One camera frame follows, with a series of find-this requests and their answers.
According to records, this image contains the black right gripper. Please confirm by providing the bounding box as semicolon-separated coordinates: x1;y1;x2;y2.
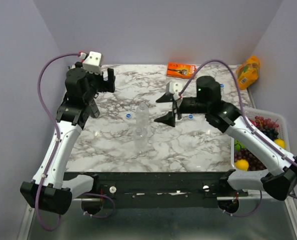
154;91;210;127

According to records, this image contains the clear plastic bottle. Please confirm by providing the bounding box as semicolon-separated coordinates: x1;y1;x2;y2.
133;127;148;153
135;102;150;132
220;87;225;100

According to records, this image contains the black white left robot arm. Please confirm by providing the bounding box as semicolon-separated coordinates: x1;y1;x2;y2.
20;67;116;215

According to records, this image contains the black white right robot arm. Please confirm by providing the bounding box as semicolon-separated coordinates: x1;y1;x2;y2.
155;76;297;201

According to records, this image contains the black drink can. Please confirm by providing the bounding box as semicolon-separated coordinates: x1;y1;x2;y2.
89;99;100;119

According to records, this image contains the orange razor box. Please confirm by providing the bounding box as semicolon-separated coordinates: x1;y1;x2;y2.
166;62;197;79

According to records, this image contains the green toy fruit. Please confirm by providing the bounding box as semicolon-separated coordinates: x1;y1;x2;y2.
234;140;246;152

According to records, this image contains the orange snack bag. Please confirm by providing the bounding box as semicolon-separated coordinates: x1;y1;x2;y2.
235;55;261;90

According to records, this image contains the yellow lemon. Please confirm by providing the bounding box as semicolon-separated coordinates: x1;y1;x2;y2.
274;138;286;149
234;159;249;172

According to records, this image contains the purple grape bunch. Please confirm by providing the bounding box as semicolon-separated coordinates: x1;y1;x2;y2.
233;148;266;172

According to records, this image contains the white plastic basket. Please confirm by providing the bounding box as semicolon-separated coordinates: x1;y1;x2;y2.
226;107;293;176

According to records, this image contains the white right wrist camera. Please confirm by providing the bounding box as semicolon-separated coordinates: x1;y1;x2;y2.
165;81;183;101

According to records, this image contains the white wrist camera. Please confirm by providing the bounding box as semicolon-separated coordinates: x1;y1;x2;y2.
82;51;103;75
165;81;183;101

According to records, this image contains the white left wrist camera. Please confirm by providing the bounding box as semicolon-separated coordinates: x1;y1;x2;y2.
82;51;103;75

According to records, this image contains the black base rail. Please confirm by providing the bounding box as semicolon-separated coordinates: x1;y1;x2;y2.
63;171;249;210

